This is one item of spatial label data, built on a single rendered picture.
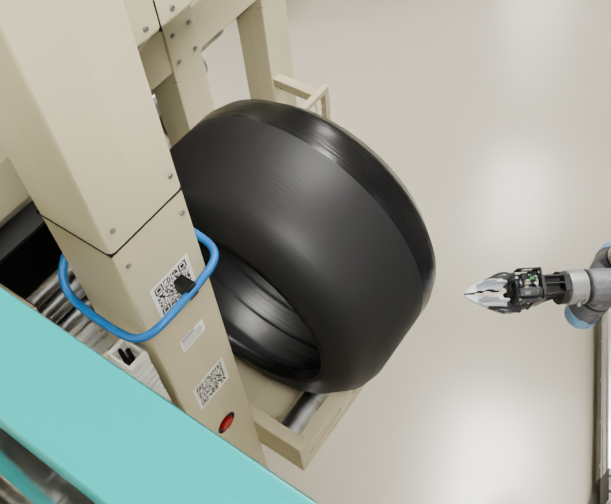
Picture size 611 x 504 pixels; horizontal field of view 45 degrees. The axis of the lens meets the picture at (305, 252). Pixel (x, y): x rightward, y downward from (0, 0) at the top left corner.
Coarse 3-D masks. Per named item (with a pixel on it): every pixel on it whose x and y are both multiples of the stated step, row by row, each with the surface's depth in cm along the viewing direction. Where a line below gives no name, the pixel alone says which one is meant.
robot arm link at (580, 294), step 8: (568, 272) 156; (576, 272) 156; (584, 272) 156; (576, 280) 154; (584, 280) 155; (576, 288) 154; (584, 288) 154; (576, 296) 155; (584, 296) 155; (568, 304) 157; (576, 304) 157
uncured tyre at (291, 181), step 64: (192, 128) 138; (256, 128) 125; (320, 128) 124; (192, 192) 120; (256, 192) 116; (320, 192) 118; (384, 192) 123; (256, 256) 117; (320, 256) 116; (384, 256) 122; (256, 320) 166; (320, 320) 120; (384, 320) 124; (320, 384) 140
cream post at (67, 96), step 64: (0, 0) 60; (64, 0) 65; (0, 64) 66; (64, 64) 68; (128, 64) 75; (0, 128) 78; (64, 128) 72; (128, 128) 79; (64, 192) 80; (128, 192) 84; (128, 256) 89; (192, 256) 101; (128, 320) 102; (192, 320) 109; (192, 384) 118; (256, 448) 157
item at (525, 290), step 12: (516, 276) 154; (528, 276) 154; (540, 276) 153; (552, 276) 153; (564, 276) 153; (504, 288) 159; (516, 288) 153; (528, 288) 152; (540, 288) 152; (552, 288) 155; (564, 288) 153; (516, 300) 153; (528, 300) 151; (540, 300) 152; (564, 300) 155
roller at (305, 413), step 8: (304, 392) 156; (304, 400) 153; (312, 400) 153; (320, 400) 154; (296, 408) 153; (304, 408) 152; (312, 408) 153; (288, 416) 152; (296, 416) 151; (304, 416) 152; (312, 416) 153; (288, 424) 150; (296, 424) 151; (304, 424) 152; (296, 432) 150
